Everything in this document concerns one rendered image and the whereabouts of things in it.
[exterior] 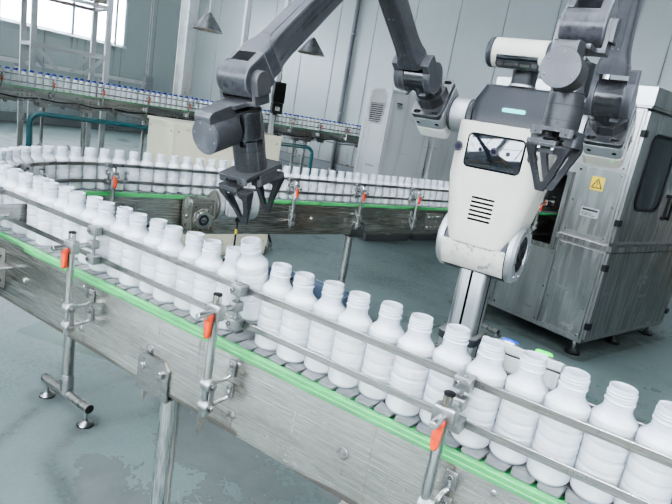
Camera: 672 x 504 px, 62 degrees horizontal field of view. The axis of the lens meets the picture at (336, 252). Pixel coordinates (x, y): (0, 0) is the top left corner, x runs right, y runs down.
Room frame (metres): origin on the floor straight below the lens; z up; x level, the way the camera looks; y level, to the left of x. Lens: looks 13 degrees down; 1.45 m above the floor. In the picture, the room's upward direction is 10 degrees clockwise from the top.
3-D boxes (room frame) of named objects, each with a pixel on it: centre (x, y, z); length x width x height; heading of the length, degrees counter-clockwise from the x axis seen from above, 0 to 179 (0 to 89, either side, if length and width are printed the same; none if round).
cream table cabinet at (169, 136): (5.32, 1.31, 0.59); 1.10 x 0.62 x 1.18; 130
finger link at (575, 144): (0.95, -0.33, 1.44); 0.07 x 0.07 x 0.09; 58
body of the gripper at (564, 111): (0.93, -0.32, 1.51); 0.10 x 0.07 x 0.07; 148
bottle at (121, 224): (1.26, 0.50, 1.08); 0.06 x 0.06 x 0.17
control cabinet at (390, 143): (7.38, -0.49, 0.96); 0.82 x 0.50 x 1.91; 130
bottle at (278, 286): (1.01, 0.10, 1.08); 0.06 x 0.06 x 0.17
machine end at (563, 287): (4.94, -2.11, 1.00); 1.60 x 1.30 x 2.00; 130
